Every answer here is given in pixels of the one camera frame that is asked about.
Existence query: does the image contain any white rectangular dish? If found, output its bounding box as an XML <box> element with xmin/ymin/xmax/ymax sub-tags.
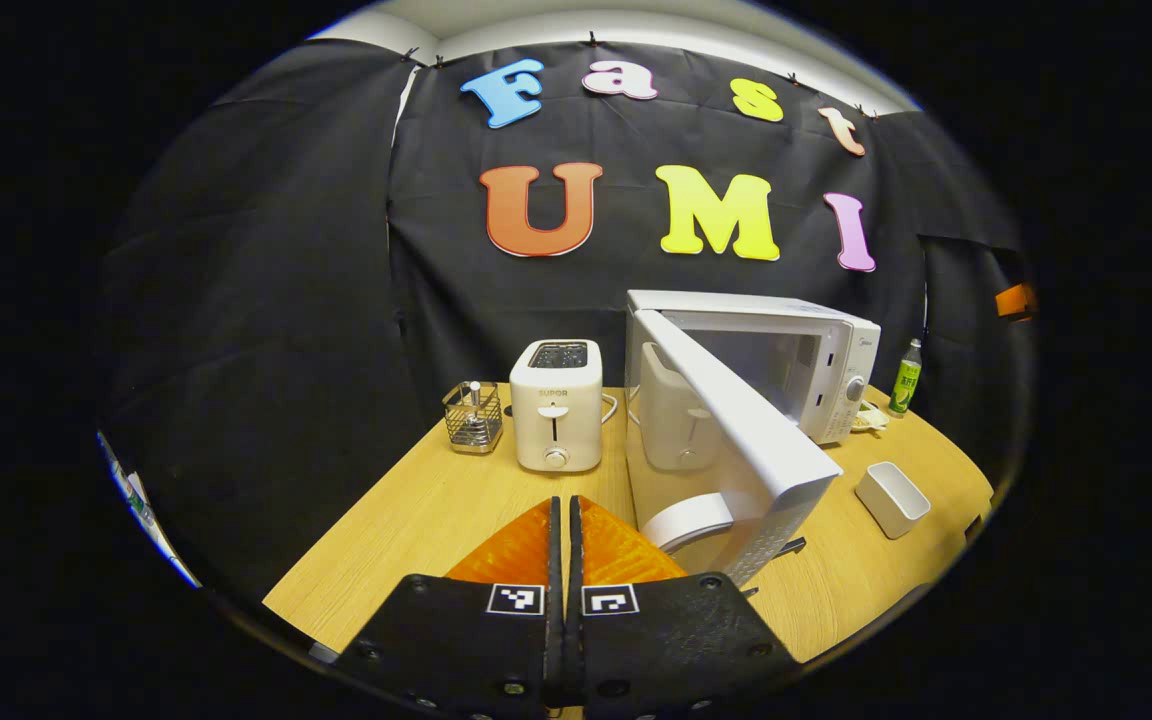
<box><xmin>854</xmin><ymin>461</ymin><xmax>933</xmax><ymax>541</ymax></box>

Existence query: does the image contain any metal wire holder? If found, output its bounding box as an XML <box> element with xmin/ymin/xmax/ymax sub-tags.
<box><xmin>442</xmin><ymin>380</ymin><xmax>505</xmax><ymax>456</ymax></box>

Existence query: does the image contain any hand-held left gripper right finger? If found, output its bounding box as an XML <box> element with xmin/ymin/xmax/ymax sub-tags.
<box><xmin>568</xmin><ymin>495</ymin><xmax>803</xmax><ymax>720</ymax></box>

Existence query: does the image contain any green drink bottle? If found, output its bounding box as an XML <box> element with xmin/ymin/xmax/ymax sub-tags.
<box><xmin>888</xmin><ymin>338</ymin><xmax>924</xmax><ymax>418</ymax></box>

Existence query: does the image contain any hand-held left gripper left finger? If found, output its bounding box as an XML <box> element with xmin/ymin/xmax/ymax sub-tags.
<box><xmin>336</xmin><ymin>495</ymin><xmax>565</xmax><ymax>720</ymax></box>

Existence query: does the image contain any white microwave oven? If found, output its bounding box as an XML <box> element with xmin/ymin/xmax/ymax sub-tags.
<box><xmin>624</xmin><ymin>290</ymin><xmax>882</xmax><ymax>591</ymax></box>

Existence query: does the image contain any white toaster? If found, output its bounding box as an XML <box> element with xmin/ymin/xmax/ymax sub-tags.
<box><xmin>509</xmin><ymin>338</ymin><xmax>605</xmax><ymax>474</ymax></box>

